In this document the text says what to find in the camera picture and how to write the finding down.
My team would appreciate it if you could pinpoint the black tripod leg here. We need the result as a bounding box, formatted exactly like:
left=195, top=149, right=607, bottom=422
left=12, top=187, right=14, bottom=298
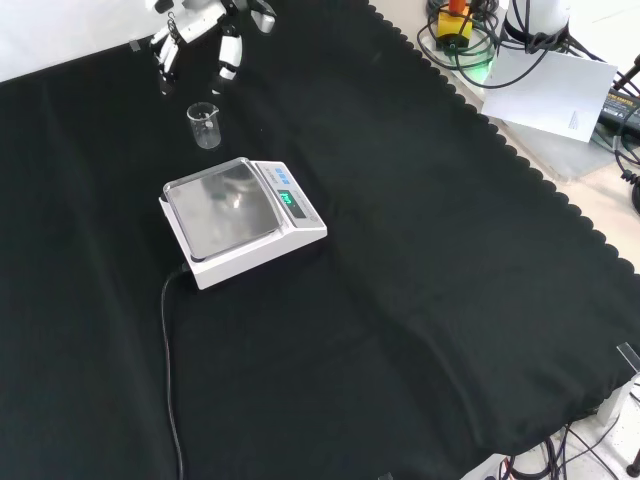
left=612, top=51, right=640, bottom=94

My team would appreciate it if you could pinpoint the black table cloth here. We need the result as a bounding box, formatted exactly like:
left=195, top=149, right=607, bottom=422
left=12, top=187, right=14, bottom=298
left=0, top=0, right=640, bottom=480

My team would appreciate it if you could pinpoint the white paper sheet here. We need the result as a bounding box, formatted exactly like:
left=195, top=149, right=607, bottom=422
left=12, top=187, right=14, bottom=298
left=480, top=40, right=620, bottom=145

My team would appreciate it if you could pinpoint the black power adapter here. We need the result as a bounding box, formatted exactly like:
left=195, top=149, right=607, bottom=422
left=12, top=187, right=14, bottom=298
left=596, top=85, right=640, bottom=140

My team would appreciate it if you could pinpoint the white electronic balance steel pan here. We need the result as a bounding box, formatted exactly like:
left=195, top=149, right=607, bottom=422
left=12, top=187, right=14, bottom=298
left=158, top=156, right=329, bottom=291

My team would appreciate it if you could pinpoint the small clear glass beaker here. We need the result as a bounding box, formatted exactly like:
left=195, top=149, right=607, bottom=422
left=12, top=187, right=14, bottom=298
left=186, top=101, right=222, bottom=151

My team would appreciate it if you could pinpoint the clear tape strip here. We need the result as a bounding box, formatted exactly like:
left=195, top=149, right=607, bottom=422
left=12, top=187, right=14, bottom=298
left=615, top=341, right=640, bottom=374

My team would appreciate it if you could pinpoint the black floor cable bundle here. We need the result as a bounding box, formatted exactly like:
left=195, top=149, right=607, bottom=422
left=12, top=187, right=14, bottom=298
left=497, top=422, right=640, bottom=480

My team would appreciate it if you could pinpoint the yellow emergency stop button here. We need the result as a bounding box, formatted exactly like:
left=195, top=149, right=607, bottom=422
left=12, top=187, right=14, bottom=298
left=435, top=0, right=475, bottom=52

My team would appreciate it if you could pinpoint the black coiled cable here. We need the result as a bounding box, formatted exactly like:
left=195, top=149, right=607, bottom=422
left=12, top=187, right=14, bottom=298
left=611, top=133, right=640, bottom=217

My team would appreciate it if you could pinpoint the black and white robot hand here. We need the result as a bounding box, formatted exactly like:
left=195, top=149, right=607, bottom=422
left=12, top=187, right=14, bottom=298
left=143, top=0, right=278, bottom=97

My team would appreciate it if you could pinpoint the black balance power cable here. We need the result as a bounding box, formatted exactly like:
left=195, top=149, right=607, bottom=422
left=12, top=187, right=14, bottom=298
left=160, top=263, right=192, bottom=480

